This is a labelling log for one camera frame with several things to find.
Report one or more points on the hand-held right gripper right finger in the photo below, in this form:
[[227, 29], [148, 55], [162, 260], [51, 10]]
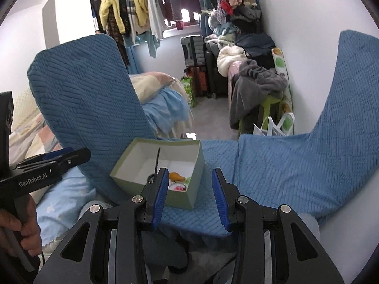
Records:
[[220, 201]]

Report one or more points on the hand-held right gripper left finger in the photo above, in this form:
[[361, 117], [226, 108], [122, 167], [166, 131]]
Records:
[[158, 198]]

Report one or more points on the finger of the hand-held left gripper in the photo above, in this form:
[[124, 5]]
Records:
[[65, 159], [56, 152]]

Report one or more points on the green cardboard box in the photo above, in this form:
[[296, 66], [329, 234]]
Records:
[[180, 195]]

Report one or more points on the pink rose hair clip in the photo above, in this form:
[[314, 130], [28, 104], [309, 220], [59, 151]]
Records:
[[178, 188]]

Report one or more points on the black hair stick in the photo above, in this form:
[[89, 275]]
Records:
[[157, 159]]

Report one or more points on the person's left hand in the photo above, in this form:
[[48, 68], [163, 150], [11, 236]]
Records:
[[31, 222]]

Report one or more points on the pastel patchwork quilt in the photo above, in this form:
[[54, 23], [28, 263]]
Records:
[[35, 136]]

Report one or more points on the orange hair claw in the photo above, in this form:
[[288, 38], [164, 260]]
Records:
[[176, 176]]

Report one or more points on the light blue star pillow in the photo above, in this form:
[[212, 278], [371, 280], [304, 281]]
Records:
[[65, 195]]

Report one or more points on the blue textured sofa cover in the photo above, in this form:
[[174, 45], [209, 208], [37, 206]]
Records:
[[266, 168]]

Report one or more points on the white tote bag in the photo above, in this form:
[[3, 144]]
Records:
[[260, 130]]

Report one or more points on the light blue blanket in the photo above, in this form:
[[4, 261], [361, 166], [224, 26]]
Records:
[[165, 103]]

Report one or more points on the green plastic stool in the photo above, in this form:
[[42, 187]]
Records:
[[266, 102]]

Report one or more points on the green tissue carton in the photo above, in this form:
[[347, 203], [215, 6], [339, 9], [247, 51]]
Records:
[[188, 88]]

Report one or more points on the red suitcase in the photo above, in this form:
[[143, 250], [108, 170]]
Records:
[[197, 80]]

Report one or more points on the black suitcase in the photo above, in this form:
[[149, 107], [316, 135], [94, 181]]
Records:
[[214, 77]]

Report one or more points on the grey towel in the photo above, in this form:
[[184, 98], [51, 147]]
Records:
[[254, 80]]

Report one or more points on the white wardrobe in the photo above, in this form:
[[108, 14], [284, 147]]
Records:
[[71, 14]]

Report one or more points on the cream quilted coat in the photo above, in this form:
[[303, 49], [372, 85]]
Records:
[[229, 59]]

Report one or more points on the spotted ironing board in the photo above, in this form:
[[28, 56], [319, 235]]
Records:
[[279, 62]]

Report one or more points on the grey suitcase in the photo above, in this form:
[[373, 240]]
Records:
[[191, 50]]

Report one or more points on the row of hanging clothes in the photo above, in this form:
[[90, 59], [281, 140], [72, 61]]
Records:
[[109, 9]]

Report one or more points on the navy garment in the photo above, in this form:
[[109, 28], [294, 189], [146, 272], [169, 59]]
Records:
[[254, 43]]

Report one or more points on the blue curtain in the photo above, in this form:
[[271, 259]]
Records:
[[204, 20]]

